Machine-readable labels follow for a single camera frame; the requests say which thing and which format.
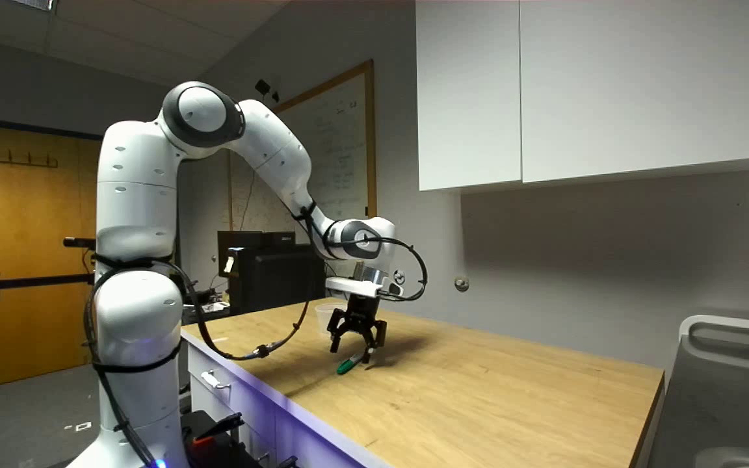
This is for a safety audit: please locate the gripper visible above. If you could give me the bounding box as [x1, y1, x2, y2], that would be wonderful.
[326, 293, 388, 364]

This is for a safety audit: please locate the green marker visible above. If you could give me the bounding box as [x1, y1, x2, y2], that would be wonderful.
[336, 351, 375, 376]

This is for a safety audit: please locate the clear plastic cup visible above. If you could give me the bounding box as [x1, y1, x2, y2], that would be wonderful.
[315, 302, 348, 339]

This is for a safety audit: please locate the row of black monitors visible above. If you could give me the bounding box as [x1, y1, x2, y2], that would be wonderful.
[217, 230, 328, 317]

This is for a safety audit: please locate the white drawer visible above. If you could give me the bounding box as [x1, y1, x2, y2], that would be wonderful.
[187, 344, 278, 452]

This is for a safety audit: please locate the black and red clamp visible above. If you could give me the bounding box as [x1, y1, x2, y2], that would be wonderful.
[182, 410, 246, 468]

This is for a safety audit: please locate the wood framed whiteboard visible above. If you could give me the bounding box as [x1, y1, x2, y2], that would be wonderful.
[228, 59, 377, 233]

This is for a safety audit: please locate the narrow white cabinet door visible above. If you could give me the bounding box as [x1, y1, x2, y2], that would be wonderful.
[415, 0, 522, 192]

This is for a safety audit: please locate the orange wooden door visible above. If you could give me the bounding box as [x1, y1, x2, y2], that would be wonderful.
[0, 120, 103, 391]

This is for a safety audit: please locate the coat hook rack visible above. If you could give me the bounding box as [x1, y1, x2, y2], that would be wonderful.
[0, 148, 59, 169]

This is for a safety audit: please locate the steel sink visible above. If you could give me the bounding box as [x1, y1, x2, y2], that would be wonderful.
[648, 314, 749, 468]

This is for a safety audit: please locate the wide white cabinet door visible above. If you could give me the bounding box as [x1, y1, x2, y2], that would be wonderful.
[519, 0, 749, 184]

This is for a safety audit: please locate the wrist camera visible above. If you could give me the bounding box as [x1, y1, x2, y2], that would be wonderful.
[381, 268, 409, 299]

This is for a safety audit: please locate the camera on mount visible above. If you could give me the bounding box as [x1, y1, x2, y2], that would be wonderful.
[0, 237, 97, 307]

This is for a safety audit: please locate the white wall cabinet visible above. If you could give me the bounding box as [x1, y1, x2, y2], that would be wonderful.
[415, 0, 749, 193]

